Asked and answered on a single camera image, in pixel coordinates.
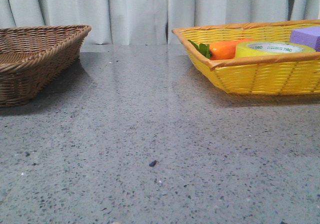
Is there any orange toy carrot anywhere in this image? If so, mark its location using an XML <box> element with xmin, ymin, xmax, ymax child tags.
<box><xmin>189</xmin><ymin>38</ymin><xmax>253</xmax><ymax>60</ymax></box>

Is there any brown wicker basket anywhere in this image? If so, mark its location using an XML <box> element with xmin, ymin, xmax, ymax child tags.
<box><xmin>0</xmin><ymin>24</ymin><xmax>92</xmax><ymax>107</ymax></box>

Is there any purple foam block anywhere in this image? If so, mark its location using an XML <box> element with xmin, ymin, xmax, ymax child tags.
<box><xmin>289</xmin><ymin>26</ymin><xmax>320</xmax><ymax>52</ymax></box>

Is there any small black debris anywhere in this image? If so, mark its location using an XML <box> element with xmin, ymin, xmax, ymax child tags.
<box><xmin>149</xmin><ymin>160</ymin><xmax>157</xmax><ymax>167</ymax></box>

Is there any yellow tape roll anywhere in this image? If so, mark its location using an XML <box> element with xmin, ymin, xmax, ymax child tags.
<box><xmin>235</xmin><ymin>40</ymin><xmax>315</xmax><ymax>57</ymax></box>

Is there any white curtain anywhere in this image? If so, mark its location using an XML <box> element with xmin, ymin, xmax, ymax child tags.
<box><xmin>0</xmin><ymin>0</ymin><xmax>320</xmax><ymax>45</ymax></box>

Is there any yellow wicker basket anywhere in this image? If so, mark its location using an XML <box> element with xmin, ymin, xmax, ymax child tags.
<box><xmin>172</xmin><ymin>19</ymin><xmax>320</xmax><ymax>95</ymax></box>

